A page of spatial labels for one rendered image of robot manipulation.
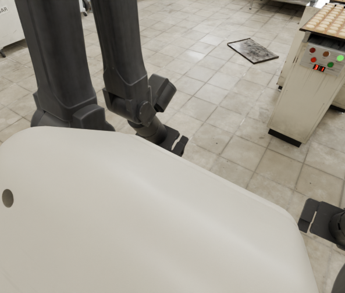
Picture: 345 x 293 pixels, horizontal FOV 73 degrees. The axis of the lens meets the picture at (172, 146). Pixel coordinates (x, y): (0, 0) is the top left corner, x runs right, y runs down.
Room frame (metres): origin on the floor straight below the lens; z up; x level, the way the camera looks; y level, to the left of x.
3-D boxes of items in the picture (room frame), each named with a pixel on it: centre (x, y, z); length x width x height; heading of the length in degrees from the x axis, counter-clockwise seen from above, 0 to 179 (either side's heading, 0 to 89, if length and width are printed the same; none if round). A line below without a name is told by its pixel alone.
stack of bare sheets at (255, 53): (3.09, -1.08, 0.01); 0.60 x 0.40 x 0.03; 25
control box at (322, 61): (1.38, -0.95, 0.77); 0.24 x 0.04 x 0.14; 51
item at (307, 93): (1.67, -1.17, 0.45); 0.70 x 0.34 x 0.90; 141
